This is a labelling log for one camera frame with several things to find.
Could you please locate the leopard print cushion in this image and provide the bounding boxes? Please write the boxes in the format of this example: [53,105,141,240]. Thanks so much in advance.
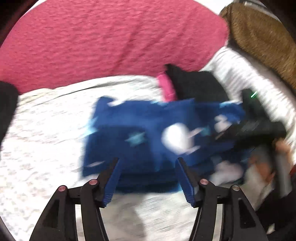
[219,3,295,88]

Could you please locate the black folded garment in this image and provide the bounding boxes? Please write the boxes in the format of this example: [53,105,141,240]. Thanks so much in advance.
[165,64,229,102]

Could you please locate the person right hand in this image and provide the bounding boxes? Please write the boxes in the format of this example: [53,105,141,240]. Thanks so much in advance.
[249,138,294,184]

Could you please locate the pink folded garment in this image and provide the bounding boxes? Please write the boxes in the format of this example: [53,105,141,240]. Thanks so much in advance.
[157,72,177,102]

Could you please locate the black jacket sleeve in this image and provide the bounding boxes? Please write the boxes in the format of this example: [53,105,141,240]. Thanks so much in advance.
[256,187,295,232]

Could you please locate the black cushion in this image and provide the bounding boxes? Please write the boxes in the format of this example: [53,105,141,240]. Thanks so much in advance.
[0,81,19,144]

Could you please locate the grey patterned seat cover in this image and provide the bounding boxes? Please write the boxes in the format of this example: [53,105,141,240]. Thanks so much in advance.
[1,76,197,240]

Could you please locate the navy fleece star pants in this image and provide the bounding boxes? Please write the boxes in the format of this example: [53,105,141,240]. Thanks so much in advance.
[82,97,248,192]

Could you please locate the red patterned sofa backrest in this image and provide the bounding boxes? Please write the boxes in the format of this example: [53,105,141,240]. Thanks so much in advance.
[1,1,228,93]

